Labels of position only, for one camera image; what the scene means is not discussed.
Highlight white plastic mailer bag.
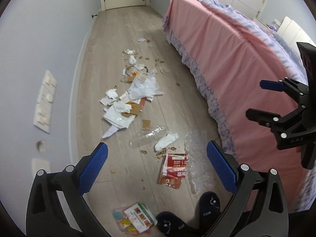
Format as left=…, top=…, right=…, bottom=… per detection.
left=102, top=101, right=139, bottom=139

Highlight clear bubble wrap sheet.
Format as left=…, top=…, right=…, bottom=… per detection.
left=183, top=131, right=218, bottom=194

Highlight white headboard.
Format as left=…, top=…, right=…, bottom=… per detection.
left=278, top=16, right=316, bottom=47

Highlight white triple switch panel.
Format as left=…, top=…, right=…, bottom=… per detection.
left=33, top=70, right=58, bottom=134

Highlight white vertical pipe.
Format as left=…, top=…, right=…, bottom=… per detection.
left=257, top=0, right=272, bottom=20

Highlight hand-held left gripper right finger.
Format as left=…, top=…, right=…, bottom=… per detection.
left=206, top=140, right=289, bottom=237

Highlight white crumpled tissue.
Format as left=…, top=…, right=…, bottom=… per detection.
left=154, top=133, right=179, bottom=152

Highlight scattered peanut shells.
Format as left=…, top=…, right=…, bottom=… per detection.
left=110, top=57, right=182, bottom=189

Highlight navy slipper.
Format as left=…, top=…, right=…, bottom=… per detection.
left=196, top=191, right=229, bottom=230
left=156, top=211, right=190, bottom=235

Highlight crumpled white paper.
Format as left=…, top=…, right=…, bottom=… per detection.
left=106, top=88, right=119, bottom=100

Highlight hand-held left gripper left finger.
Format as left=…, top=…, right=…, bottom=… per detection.
left=26, top=141, right=109, bottom=237

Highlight white wall socket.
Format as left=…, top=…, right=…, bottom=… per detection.
left=32, top=158, right=51, bottom=176

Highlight red snack packet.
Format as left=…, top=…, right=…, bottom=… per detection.
left=158, top=153, right=188, bottom=189

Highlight clear plastic bag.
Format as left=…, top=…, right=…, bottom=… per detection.
left=129, top=126, right=166, bottom=150

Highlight white green leaflet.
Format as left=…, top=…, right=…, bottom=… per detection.
left=123, top=202, right=158, bottom=233

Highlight bed with pink sheet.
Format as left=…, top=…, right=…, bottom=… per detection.
left=162, top=0, right=316, bottom=214

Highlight brown cardboard sheet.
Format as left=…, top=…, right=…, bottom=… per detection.
left=120, top=98, right=148, bottom=118

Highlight translucent white plastic bag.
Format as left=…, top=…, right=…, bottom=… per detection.
left=128, top=69, right=165, bottom=102

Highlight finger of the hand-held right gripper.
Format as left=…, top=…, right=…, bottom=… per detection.
left=260, top=77, right=309, bottom=102
left=245, top=103, right=308, bottom=129

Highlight colourful candy packet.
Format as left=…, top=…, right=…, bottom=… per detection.
left=113, top=209, right=153, bottom=234

